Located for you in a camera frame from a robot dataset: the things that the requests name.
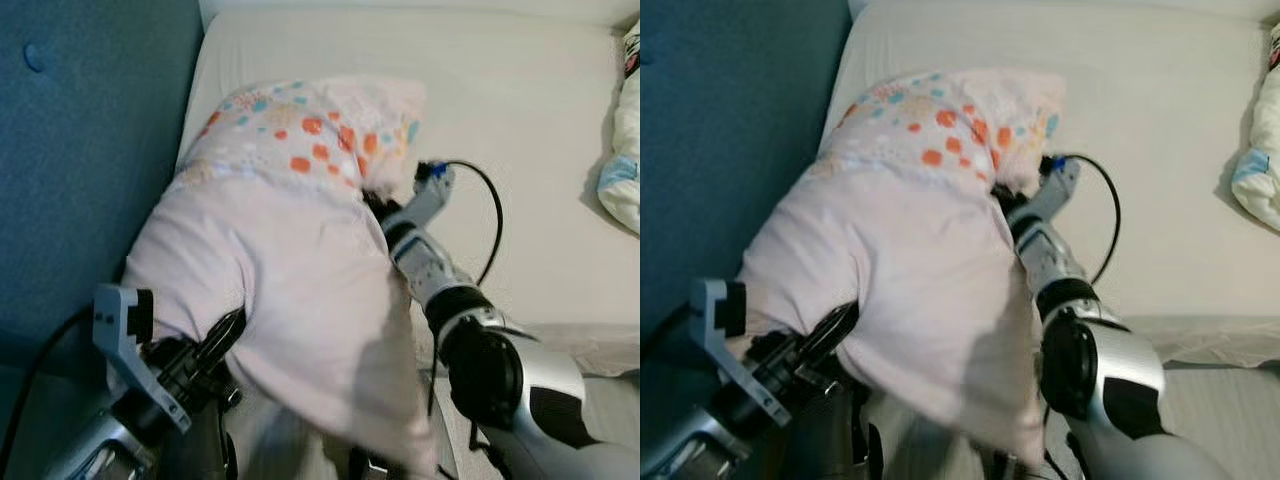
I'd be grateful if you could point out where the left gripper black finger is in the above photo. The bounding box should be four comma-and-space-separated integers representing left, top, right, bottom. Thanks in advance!
198, 306, 248, 366
806, 299, 863, 357

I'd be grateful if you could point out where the pink patterned pillow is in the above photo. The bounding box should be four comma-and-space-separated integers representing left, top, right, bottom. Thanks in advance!
735, 68, 1067, 471
120, 75, 443, 477

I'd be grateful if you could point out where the grey left robot leg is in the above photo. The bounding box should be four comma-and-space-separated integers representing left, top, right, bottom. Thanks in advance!
800, 390, 883, 480
190, 398, 243, 480

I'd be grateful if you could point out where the mattress with beige sheet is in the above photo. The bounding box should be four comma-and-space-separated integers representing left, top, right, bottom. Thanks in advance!
175, 8, 641, 373
818, 0, 1280, 367

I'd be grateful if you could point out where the teal upholstered headboard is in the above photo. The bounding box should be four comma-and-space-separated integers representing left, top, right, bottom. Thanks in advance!
0, 0, 207, 376
640, 0, 853, 346

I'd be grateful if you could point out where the cream cartoon print quilt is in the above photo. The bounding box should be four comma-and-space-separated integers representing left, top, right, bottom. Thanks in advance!
1232, 20, 1280, 234
597, 20, 641, 237

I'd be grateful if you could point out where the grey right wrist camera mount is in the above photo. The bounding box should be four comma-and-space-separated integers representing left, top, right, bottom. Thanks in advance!
400, 165, 457, 237
1030, 158, 1082, 227

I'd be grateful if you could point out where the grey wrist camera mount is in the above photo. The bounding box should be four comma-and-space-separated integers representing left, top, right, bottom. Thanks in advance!
1030, 158, 1082, 227
690, 278, 793, 427
400, 165, 457, 237
92, 283, 193, 434

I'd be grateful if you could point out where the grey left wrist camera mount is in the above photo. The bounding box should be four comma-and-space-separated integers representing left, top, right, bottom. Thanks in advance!
690, 278, 793, 427
92, 283, 193, 434

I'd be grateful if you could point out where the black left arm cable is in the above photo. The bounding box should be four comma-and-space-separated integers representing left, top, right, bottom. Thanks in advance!
0, 310, 93, 473
640, 305, 697, 366

